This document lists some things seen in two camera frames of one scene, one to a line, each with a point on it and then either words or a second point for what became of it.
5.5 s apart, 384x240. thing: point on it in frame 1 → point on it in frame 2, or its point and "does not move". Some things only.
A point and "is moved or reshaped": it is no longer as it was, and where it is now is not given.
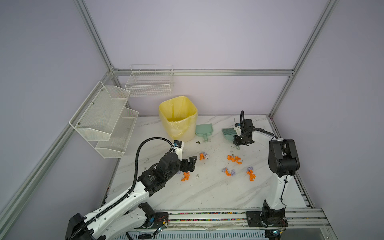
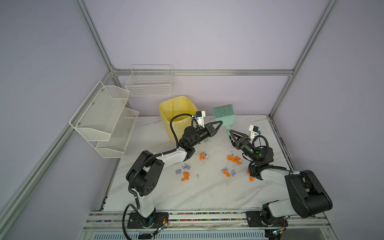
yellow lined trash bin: x=179 y=114 does not move
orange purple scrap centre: x=203 y=155 does not move
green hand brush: x=229 y=133 is moved or reshaped
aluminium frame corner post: x=310 y=46 does not move
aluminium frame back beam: x=201 y=72 does not move
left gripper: x=185 y=168 → x=210 y=125
